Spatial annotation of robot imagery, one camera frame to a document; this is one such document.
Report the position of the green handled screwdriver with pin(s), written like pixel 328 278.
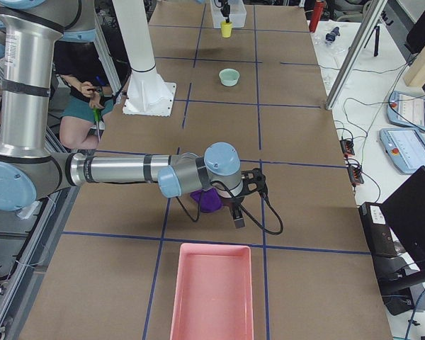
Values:
pixel 97 118

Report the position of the pink plastic bin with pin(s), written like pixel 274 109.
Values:
pixel 213 298

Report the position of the teach pendant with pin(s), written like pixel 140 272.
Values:
pixel 406 110
pixel 405 147

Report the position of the black monitor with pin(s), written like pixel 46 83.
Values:
pixel 404 212

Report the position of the seated person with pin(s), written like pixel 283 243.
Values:
pixel 78 64

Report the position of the lower teach pendant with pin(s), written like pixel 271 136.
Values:
pixel 405 147

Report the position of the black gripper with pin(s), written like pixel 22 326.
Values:
pixel 234 202
pixel 226 9

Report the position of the orange terminal block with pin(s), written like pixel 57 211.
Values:
pixel 353 166

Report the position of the black computer box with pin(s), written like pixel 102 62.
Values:
pixel 377 231

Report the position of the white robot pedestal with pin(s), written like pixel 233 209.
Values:
pixel 147 92

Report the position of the clear plastic bin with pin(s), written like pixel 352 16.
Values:
pixel 237 15

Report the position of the mint green bowl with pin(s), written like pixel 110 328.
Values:
pixel 229 77

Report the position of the upper teach pendant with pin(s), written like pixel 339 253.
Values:
pixel 406 110

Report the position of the aluminium frame post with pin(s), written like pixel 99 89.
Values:
pixel 370 20

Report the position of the purple microfiber cloth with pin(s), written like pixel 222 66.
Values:
pixel 209 200

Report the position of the yellow plastic cup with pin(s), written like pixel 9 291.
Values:
pixel 226 29

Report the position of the red bottle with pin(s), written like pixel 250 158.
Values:
pixel 316 15

